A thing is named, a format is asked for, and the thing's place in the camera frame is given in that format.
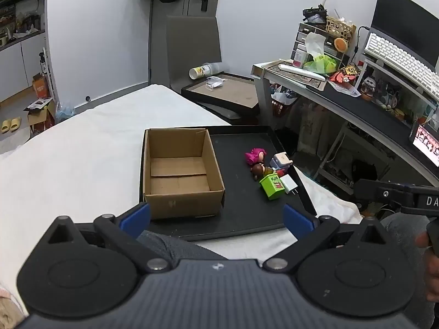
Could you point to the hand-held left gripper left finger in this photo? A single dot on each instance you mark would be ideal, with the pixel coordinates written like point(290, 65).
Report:
point(135, 218)

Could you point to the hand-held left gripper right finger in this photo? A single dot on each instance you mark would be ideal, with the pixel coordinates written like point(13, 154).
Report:
point(298, 221)

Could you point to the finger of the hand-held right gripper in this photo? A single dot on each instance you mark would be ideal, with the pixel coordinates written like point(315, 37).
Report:
point(380, 192)

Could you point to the white charger plug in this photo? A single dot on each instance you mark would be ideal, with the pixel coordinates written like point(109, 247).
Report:
point(289, 185)

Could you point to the green hexagonal container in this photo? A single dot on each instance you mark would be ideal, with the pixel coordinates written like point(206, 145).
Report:
point(272, 187)

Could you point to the amber toy with blue top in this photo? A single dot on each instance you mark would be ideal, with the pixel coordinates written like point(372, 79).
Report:
point(277, 172)

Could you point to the brown cardboard box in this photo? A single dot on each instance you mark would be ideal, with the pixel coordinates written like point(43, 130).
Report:
point(178, 181)

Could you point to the black shallow tray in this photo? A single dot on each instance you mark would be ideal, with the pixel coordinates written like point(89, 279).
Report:
point(240, 205)

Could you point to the white lavender toy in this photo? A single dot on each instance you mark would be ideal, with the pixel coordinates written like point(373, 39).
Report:
point(281, 160)

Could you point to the person's right hand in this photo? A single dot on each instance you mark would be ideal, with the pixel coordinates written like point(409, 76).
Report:
point(432, 277)

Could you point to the person's right leg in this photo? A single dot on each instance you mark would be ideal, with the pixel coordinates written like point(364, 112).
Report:
point(404, 246)

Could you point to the tablet screen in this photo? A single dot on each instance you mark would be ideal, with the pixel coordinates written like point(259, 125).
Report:
point(427, 142)

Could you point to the brown haired figurine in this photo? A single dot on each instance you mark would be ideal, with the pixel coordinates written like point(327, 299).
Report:
point(259, 170)

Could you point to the black desk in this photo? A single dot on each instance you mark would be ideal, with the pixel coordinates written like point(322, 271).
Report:
point(377, 120)

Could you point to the pink haired figurine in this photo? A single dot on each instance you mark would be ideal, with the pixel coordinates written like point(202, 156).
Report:
point(255, 156)

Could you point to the panda figurine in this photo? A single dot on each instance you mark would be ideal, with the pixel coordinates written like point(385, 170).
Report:
point(368, 87)

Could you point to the red basket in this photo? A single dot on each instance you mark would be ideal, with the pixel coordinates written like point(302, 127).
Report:
point(281, 104)

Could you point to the red snack packet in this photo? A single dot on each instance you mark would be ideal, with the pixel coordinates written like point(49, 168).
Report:
point(344, 74)

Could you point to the blue plastic bag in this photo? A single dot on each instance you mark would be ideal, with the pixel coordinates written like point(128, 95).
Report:
point(65, 112)

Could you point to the white keyboard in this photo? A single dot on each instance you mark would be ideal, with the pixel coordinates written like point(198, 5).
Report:
point(398, 56)

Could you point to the open cardboard box on floor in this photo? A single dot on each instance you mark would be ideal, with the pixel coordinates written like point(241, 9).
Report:
point(41, 113)

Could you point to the green plastic bag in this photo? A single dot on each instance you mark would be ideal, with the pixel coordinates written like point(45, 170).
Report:
point(320, 63)

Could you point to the white roll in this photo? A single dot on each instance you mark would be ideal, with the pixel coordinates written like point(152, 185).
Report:
point(301, 72)

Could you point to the black framed brown board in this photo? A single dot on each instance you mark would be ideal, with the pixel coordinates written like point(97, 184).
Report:
point(226, 94)

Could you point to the yellow slipper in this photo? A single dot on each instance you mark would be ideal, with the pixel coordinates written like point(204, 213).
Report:
point(6, 125)
point(15, 124)

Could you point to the grey drawer organiser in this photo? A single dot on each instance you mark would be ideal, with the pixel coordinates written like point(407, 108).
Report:
point(331, 46)

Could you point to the orange plush ball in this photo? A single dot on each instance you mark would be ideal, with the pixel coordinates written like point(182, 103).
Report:
point(340, 43)

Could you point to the white face mask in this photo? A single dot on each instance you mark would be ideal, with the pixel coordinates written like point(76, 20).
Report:
point(216, 82)

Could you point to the white tissue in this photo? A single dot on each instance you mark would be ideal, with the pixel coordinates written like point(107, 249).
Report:
point(313, 43)

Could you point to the orange box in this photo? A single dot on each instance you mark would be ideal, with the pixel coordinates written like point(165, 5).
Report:
point(40, 85)

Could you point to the paper cup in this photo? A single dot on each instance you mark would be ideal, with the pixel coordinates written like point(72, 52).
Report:
point(205, 70)

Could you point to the wicker basket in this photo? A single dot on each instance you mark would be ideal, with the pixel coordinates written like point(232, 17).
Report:
point(340, 27)

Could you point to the black monitor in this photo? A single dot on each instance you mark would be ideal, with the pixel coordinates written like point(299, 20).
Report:
point(404, 17)

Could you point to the grey leaning panel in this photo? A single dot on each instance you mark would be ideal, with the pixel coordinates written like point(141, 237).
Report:
point(192, 51)

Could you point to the wall shelf unit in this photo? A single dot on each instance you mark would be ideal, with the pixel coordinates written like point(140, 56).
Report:
point(20, 17)

